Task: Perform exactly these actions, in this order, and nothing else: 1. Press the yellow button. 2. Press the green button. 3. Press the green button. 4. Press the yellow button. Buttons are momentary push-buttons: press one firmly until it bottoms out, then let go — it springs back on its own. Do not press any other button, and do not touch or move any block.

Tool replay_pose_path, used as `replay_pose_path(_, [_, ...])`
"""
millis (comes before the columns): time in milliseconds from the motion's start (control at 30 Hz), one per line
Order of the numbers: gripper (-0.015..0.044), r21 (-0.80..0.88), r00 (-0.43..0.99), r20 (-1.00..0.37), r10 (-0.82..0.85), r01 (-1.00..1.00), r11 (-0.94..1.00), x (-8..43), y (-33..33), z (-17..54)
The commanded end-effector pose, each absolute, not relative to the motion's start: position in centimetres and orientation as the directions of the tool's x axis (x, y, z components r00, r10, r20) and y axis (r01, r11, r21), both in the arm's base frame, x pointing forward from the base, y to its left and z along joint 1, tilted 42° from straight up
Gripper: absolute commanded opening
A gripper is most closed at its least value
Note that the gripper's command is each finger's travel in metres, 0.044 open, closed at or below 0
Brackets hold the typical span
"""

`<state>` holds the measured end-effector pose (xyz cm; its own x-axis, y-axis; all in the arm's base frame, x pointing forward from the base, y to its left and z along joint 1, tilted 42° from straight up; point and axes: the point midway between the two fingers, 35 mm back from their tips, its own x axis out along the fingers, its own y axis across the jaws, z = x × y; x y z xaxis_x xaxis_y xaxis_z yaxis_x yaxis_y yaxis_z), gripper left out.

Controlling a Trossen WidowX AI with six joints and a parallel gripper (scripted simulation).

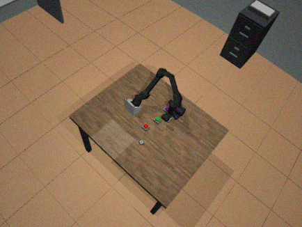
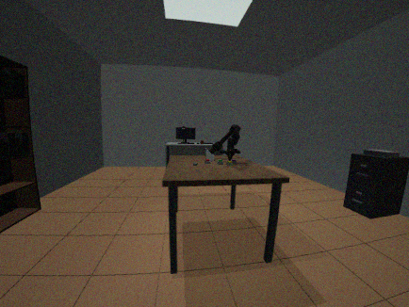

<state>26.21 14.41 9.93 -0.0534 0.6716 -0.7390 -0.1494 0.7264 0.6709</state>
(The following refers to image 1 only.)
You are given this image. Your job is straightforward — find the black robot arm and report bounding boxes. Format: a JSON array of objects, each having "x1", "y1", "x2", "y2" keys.
[{"x1": 131, "y1": 68, "x2": 186, "y2": 120}]

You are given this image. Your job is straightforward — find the red button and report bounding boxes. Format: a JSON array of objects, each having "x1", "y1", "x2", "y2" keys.
[{"x1": 142, "y1": 123, "x2": 150, "y2": 131}]

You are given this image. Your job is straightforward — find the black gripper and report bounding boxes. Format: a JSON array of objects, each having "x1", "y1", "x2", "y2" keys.
[{"x1": 161, "y1": 108, "x2": 175, "y2": 122}]

